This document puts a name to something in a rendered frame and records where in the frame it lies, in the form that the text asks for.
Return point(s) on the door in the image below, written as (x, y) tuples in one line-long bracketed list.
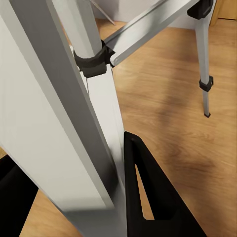
[(224, 9)]

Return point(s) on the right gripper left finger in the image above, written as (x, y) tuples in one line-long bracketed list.
[(17, 194)]

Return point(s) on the camera tripod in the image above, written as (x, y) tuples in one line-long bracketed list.
[(60, 119)]

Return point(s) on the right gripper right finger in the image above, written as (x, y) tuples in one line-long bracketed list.
[(172, 218)]

